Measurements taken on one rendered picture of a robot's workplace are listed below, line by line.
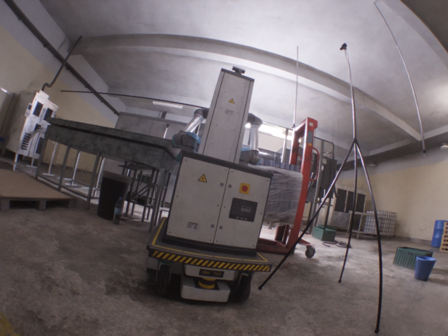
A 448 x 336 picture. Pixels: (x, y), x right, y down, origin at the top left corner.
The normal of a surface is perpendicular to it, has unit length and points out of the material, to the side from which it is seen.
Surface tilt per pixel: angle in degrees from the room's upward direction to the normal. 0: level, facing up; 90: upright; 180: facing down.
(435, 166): 90
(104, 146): 90
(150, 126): 90
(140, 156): 90
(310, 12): 180
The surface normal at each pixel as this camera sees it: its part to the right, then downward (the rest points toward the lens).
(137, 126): 0.07, -0.14
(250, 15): -0.21, 0.96
